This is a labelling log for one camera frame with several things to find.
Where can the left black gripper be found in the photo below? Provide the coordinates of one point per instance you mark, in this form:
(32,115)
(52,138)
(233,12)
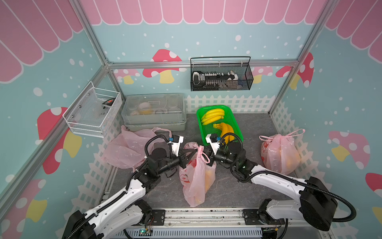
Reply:
(182,161)

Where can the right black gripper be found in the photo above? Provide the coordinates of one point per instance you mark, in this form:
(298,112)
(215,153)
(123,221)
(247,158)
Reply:
(215,156)

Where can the pink plastic bag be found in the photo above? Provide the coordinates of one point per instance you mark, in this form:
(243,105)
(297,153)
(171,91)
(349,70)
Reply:
(278,152)
(193,176)

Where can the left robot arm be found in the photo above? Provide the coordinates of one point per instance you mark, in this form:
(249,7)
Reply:
(126,207)

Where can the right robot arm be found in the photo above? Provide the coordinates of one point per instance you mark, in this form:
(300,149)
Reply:
(309,199)

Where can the pink plastic bags pile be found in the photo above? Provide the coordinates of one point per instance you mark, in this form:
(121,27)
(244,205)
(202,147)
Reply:
(127,149)

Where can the bananas in green basket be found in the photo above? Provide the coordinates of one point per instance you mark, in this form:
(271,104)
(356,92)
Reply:
(214,118)

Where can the clear plastic storage box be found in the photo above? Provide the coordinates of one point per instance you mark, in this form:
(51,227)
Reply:
(155,110)

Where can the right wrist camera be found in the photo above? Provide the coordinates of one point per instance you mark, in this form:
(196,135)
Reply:
(213,139)

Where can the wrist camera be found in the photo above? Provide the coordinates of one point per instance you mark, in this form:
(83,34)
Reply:
(213,139)
(175,141)

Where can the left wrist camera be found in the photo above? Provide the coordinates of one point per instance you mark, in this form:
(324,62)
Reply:
(175,141)

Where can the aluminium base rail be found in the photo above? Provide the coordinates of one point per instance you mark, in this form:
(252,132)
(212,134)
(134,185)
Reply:
(204,223)

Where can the white wire mesh basket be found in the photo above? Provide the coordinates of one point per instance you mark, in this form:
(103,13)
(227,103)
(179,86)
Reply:
(93,111)

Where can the black wire mesh basket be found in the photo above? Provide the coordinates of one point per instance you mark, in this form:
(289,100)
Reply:
(221,73)

